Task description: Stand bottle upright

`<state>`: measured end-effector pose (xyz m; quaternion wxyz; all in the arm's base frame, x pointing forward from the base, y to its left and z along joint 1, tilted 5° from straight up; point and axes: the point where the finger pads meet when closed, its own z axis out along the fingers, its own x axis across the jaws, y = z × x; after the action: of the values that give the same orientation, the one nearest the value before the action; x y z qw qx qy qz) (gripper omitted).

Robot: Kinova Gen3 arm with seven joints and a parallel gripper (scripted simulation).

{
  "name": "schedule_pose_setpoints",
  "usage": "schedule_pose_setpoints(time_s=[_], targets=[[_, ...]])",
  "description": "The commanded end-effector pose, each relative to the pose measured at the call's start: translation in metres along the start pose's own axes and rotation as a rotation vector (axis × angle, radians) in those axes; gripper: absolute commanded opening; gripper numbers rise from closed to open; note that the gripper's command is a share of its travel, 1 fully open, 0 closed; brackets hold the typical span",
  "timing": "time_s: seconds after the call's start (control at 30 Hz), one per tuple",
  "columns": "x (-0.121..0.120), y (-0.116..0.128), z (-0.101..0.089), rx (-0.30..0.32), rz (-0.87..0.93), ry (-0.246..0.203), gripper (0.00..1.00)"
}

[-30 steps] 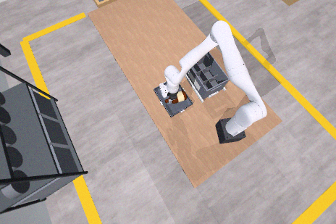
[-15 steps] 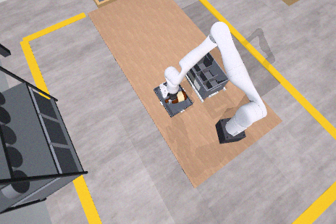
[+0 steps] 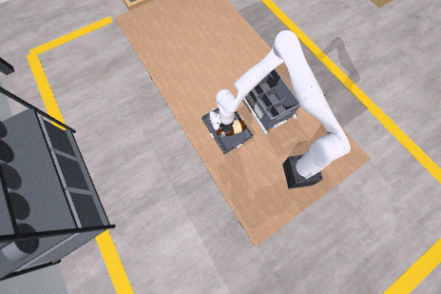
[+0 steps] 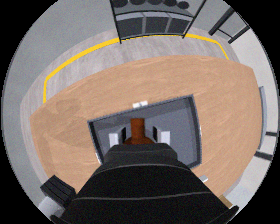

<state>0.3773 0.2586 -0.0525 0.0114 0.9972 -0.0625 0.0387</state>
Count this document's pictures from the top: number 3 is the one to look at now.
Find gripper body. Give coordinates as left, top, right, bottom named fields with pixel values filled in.
left=209, top=111, right=235, bottom=133

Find dark grey open-top crate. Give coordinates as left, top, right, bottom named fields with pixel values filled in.
left=245, top=69, right=300, bottom=130

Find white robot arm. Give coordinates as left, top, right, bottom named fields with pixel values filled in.
left=216, top=30, right=351, bottom=179

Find brown bottle with cream label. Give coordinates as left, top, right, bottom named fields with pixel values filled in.
left=217, top=119, right=245, bottom=136

